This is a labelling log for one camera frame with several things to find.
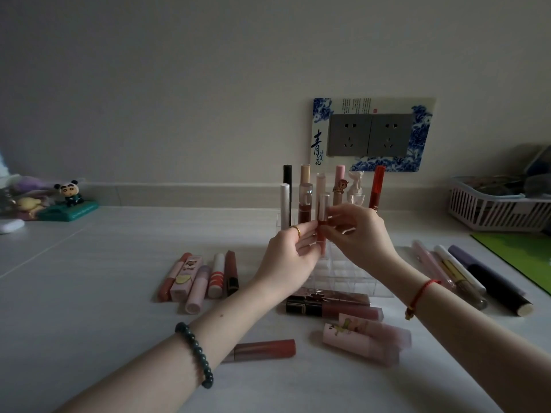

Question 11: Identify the person's right hand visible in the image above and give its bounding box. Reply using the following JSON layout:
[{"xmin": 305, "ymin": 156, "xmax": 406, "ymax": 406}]
[{"xmin": 320, "ymin": 204, "xmax": 399, "ymax": 276}]

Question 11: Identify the person's left hand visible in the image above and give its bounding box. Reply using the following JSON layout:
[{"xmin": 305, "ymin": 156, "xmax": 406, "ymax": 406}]
[{"xmin": 252, "ymin": 221, "xmax": 322, "ymax": 300}]

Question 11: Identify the red lip gloss silver cap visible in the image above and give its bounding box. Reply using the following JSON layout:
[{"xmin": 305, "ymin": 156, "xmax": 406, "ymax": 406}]
[{"xmin": 317, "ymin": 192, "xmax": 331, "ymax": 255}]

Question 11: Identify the person's left forearm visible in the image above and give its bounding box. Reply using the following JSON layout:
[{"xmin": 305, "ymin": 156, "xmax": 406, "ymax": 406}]
[{"xmin": 55, "ymin": 275, "xmax": 281, "ymax": 413}]

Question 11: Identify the person's right forearm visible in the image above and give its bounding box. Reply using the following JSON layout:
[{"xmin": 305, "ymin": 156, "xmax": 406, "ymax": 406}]
[{"xmin": 378, "ymin": 253, "xmax": 551, "ymax": 413}]

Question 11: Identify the clear acrylic lipstick organizer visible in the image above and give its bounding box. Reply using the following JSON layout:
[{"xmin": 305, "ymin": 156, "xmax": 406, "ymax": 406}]
[{"xmin": 277, "ymin": 210, "xmax": 393, "ymax": 298}]

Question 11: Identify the brown lip gloss beige cap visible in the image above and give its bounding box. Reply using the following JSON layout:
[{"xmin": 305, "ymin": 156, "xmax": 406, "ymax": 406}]
[{"xmin": 299, "ymin": 163, "xmax": 313, "ymax": 224}]

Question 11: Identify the clear unicorn shaped bottle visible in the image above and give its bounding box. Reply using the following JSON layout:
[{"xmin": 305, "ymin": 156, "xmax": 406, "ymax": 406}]
[{"xmin": 346, "ymin": 170, "xmax": 366, "ymax": 206}]

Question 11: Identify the pale pink lip tube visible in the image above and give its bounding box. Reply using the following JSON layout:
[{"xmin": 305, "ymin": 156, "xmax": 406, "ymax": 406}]
[{"xmin": 316, "ymin": 173, "xmax": 327, "ymax": 221}]

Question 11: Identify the pink cartoon lip tube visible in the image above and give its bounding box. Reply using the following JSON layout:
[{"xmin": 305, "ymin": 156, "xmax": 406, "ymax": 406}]
[{"xmin": 332, "ymin": 164, "xmax": 346, "ymax": 206}]

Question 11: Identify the white slim lip tube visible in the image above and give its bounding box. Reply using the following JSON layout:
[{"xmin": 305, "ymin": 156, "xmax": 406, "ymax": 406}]
[{"xmin": 280, "ymin": 183, "xmax": 291, "ymax": 231}]

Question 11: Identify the bright red lip tube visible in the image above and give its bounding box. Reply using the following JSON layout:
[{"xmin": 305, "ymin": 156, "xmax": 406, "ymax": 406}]
[{"xmin": 368, "ymin": 165, "xmax": 386, "ymax": 212}]

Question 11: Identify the black slim lip tube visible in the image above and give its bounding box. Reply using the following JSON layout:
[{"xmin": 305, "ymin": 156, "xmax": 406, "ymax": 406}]
[{"xmin": 283, "ymin": 164, "xmax": 293, "ymax": 228}]

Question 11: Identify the black gold lipstick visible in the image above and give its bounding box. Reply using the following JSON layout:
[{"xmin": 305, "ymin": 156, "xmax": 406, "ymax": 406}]
[{"xmin": 286, "ymin": 295, "xmax": 324, "ymax": 318}]

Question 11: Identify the mauve pink lip tube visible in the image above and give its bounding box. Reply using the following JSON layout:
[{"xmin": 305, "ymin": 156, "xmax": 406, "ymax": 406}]
[{"xmin": 321, "ymin": 301, "xmax": 385, "ymax": 322}]

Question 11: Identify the pink slim cosmetic pencil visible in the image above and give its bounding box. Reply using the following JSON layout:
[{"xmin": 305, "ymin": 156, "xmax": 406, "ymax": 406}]
[{"xmin": 412, "ymin": 240, "xmax": 457, "ymax": 293}]

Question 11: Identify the frosted pink lip tube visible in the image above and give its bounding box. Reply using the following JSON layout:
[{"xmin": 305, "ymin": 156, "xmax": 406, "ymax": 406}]
[{"xmin": 337, "ymin": 313, "xmax": 412, "ymax": 351}]

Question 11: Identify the dark brown lip tube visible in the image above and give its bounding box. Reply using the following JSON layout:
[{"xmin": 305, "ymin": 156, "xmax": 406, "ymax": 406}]
[{"xmin": 224, "ymin": 250, "xmax": 240, "ymax": 297}]

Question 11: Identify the pink printed lip tube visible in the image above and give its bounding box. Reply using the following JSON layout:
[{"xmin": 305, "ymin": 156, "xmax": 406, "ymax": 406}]
[{"xmin": 322, "ymin": 323, "xmax": 401, "ymax": 367}]

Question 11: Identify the white gold cosmetic tube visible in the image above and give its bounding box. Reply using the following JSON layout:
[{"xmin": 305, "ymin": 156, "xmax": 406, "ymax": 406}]
[{"xmin": 433, "ymin": 244, "xmax": 487, "ymax": 296}]

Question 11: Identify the white red striped lip tube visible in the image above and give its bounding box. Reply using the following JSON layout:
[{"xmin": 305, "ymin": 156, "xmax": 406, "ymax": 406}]
[{"xmin": 207, "ymin": 252, "xmax": 226, "ymax": 299}]

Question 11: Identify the purple cosmetic tube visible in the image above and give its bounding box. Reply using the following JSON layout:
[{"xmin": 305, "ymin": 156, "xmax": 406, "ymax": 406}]
[{"xmin": 448, "ymin": 244, "xmax": 527, "ymax": 297}]

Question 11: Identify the rose lip gloss tube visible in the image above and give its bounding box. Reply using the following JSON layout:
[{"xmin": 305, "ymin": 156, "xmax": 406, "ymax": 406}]
[{"xmin": 221, "ymin": 339, "xmax": 297, "ymax": 363}]

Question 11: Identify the clear gold mascara tube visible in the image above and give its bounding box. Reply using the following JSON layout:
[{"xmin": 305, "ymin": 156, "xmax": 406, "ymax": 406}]
[{"xmin": 439, "ymin": 258, "xmax": 489, "ymax": 310}]

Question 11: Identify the pale lilac lip tube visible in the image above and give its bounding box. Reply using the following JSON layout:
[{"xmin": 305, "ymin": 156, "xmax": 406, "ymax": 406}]
[{"xmin": 185, "ymin": 265, "xmax": 212, "ymax": 315}]

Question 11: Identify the pink cartoon lipstick box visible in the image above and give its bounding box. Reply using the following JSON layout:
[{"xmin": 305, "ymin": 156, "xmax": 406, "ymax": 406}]
[{"xmin": 170, "ymin": 255, "xmax": 203, "ymax": 303}]

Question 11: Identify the white plastic basket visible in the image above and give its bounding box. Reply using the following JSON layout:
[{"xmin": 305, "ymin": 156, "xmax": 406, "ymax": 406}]
[{"xmin": 447, "ymin": 176, "xmax": 551, "ymax": 233}]

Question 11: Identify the coral lip gloss tube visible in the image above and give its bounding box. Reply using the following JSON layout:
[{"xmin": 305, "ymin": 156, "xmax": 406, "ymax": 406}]
[{"xmin": 157, "ymin": 252, "xmax": 193, "ymax": 303}]

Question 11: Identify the black cosmetic tube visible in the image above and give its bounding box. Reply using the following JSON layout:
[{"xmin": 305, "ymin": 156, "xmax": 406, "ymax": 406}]
[{"xmin": 467, "ymin": 262, "xmax": 534, "ymax": 318}]

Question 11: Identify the green mat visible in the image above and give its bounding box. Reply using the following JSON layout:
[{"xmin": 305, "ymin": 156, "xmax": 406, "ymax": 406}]
[{"xmin": 471, "ymin": 231, "xmax": 551, "ymax": 296}]

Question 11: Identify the panda costume figurine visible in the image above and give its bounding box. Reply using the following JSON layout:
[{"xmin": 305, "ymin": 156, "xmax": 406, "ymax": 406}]
[{"xmin": 53, "ymin": 180, "xmax": 85, "ymax": 208}]

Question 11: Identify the green figurine base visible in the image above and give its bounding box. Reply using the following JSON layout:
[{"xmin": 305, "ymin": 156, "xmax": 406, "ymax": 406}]
[{"xmin": 37, "ymin": 200, "xmax": 100, "ymax": 223}]

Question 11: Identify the yellow plush toy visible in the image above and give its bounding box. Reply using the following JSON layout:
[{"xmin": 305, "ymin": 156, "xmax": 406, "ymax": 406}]
[{"xmin": 16, "ymin": 196, "xmax": 46, "ymax": 218}]

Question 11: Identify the purple plush toy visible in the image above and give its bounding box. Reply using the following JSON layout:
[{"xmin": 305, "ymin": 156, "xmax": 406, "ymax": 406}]
[{"xmin": 12, "ymin": 176, "xmax": 53, "ymax": 195}]

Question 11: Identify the grey wall socket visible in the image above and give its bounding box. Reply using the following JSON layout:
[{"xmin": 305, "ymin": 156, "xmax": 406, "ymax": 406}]
[
  {"xmin": 368, "ymin": 114, "xmax": 414, "ymax": 158},
  {"xmin": 327, "ymin": 114, "xmax": 373, "ymax": 158}
]

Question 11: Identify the red string bracelet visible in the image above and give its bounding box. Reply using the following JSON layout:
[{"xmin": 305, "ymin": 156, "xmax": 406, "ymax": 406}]
[{"xmin": 405, "ymin": 279, "xmax": 442, "ymax": 321}]

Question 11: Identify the blue white porcelain socket frame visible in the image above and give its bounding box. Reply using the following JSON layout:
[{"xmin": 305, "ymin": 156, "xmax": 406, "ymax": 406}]
[{"xmin": 310, "ymin": 97, "xmax": 436, "ymax": 173}]

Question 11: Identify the dark green bead bracelet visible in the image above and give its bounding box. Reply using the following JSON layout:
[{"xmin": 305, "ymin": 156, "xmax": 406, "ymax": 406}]
[{"xmin": 175, "ymin": 322, "xmax": 214, "ymax": 389}]

